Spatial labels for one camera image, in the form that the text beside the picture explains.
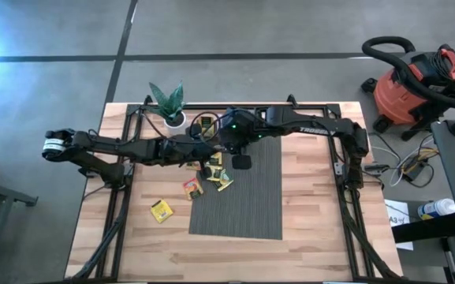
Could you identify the white plant pot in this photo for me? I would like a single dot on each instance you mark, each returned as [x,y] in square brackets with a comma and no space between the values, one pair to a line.
[176,127]

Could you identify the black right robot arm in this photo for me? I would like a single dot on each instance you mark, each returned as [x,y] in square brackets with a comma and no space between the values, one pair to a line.
[318,127]

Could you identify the black shelf bar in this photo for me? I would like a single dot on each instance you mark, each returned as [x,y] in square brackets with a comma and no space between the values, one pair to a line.
[420,230]

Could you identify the red shop vacuum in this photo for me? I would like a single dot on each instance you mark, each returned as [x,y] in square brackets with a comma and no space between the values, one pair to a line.
[385,38]

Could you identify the grey woven placemat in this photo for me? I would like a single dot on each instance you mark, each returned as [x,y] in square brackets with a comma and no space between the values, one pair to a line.
[250,205]

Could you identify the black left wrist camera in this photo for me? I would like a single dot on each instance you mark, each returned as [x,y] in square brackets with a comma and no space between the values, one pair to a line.
[195,131]

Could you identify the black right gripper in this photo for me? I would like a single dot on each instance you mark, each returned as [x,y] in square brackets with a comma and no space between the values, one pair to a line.
[243,130]

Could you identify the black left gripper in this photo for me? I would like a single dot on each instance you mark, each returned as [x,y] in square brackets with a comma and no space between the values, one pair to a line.
[183,150]

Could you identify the yellow green tea packet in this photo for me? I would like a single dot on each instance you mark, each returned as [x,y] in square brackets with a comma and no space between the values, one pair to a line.
[161,211]

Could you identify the white wipes canister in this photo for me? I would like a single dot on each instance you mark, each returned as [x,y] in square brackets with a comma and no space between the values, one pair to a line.
[440,208]

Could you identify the orange shop vacuum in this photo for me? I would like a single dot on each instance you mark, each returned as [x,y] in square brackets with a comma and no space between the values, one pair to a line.
[400,94]

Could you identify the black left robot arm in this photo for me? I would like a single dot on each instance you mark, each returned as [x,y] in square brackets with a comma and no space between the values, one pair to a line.
[105,146]

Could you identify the brown wooden tea organizer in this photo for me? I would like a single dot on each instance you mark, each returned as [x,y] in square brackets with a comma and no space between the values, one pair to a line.
[213,132]

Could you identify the black power adapter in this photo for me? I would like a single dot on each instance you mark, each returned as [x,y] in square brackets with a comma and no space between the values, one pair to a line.
[415,170]

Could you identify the green snake plant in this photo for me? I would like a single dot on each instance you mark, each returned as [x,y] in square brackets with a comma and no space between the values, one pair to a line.
[170,102]

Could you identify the white paper sheet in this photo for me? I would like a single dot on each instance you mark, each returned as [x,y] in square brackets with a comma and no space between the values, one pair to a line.
[398,221]

